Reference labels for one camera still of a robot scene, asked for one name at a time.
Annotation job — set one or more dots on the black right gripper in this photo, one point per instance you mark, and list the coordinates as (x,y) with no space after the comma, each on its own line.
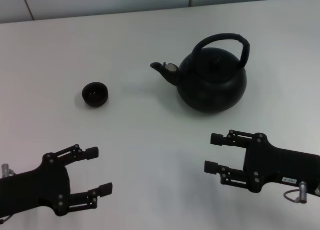
(275,162)

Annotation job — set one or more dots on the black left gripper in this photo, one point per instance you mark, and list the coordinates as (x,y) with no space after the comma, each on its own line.
(37,187)

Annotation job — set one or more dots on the black round teapot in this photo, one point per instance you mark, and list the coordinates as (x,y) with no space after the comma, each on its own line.
(212,92)

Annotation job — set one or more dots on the small dark teacup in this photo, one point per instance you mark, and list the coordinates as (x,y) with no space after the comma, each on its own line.
(95,100)

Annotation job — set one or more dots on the black teapot lid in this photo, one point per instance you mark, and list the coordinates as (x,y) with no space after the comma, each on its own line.
(215,61)

